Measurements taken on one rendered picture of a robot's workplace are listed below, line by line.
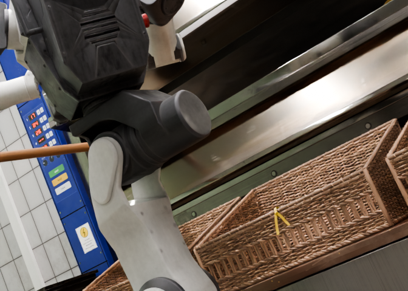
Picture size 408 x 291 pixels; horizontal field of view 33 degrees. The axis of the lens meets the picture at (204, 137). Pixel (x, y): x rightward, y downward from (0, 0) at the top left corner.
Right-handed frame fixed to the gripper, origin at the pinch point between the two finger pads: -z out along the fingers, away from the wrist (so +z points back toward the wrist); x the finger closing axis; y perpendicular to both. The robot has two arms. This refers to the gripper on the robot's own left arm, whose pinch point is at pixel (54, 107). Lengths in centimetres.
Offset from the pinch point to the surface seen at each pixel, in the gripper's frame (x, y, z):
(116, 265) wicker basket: 45, 14, -62
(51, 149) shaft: 7.6, -2.1, -15.0
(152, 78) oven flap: -11, 45, -33
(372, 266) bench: 75, 43, 50
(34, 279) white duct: 34, -8, -113
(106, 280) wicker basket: 49, 8, -57
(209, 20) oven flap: -13, 58, 1
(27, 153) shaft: 8.1, -10.5, -9.2
